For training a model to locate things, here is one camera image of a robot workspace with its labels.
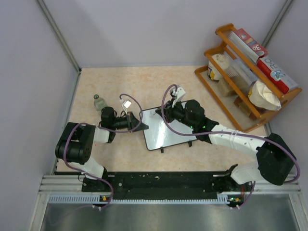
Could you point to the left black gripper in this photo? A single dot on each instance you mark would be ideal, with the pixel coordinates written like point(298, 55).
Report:
point(133, 124)

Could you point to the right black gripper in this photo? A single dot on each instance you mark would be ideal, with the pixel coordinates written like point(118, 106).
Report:
point(168, 110)

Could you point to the black framed whiteboard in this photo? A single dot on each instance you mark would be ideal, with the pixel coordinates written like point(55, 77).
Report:
point(159, 136)

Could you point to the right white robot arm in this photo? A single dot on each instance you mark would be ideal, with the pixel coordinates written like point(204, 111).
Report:
point(273, 160)

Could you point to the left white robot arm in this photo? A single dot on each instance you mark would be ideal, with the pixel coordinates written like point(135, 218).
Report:
point(76, 142)

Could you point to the clear plastic bottle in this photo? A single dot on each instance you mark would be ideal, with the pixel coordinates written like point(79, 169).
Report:
point(99, 102)

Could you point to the white yellow jar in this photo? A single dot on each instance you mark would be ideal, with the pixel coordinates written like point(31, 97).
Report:
point(223, 61)

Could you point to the beige block on shelf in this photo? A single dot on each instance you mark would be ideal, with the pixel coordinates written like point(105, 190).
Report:
point(225, 89)

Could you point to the orange wooden shelf rack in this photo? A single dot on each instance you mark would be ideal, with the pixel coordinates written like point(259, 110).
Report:
point(240, 111)

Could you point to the clear plastic container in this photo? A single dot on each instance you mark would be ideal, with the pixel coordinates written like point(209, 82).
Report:
point(241, 75)

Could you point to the cream cloth bundle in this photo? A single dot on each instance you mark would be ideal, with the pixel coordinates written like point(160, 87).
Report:
point(261, 96)

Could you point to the red box top shelf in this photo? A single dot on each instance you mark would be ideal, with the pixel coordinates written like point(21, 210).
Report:
point(247, 45)

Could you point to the red white box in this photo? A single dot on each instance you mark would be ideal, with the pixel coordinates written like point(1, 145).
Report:
point(276, 75)

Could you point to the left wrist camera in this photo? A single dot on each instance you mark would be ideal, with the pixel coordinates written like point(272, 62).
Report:
point(125, 105)

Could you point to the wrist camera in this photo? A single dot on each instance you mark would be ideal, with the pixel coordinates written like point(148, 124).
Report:
point(125, 105)
point(177, 94)

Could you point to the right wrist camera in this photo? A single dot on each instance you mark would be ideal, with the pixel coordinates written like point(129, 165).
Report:
point(177, 94)

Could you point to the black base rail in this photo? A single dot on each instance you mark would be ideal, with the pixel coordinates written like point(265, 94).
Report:
point(165, 185)

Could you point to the aluminium frame rail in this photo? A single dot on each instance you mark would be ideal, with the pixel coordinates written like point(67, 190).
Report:
point(61, 184)

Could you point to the grey slotted cable duct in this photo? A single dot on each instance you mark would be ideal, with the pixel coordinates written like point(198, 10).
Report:
point(100, 200)

